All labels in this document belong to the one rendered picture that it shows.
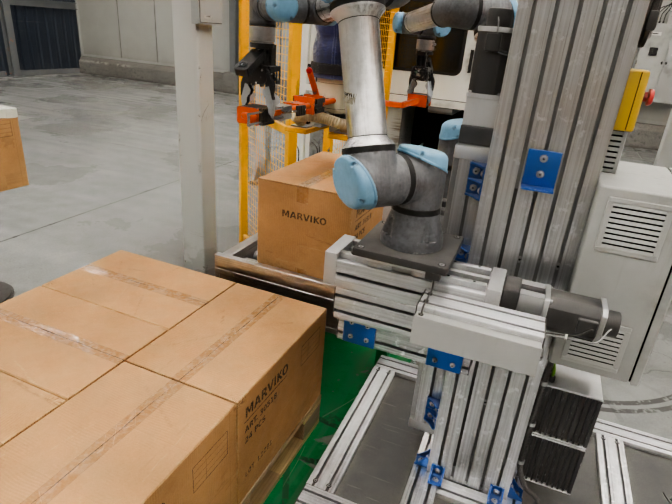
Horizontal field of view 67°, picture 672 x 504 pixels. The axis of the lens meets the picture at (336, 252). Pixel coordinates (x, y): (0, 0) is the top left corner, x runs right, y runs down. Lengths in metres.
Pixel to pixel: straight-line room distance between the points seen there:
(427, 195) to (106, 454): 0.96
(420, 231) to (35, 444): 1.04
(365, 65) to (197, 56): 1.89
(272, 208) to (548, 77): 1.16
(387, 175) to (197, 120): 1.99
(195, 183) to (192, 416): 1.84
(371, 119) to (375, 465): 1.15
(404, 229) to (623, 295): 0.53
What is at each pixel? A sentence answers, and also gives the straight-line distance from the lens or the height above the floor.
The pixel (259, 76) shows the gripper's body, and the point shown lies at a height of 1.35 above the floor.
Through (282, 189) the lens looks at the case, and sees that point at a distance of 1.98.
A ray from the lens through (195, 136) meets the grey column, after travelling 2.98.
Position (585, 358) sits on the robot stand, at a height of 0.80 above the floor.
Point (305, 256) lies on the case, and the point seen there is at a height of 0.67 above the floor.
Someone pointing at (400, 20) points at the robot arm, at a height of 1.55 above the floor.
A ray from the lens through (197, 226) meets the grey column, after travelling 3.14.
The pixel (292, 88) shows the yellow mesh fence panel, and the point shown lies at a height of 1.21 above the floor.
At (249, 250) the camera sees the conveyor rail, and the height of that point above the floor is 0.57.
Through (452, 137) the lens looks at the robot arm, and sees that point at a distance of 1.62.
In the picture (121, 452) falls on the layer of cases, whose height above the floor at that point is 0.54.
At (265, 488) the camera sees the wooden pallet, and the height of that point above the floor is 0.02.
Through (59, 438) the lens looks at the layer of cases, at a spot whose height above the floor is 0.54.
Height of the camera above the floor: 1.50
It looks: 23 degrees down
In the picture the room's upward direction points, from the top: 5 degrees clockwise
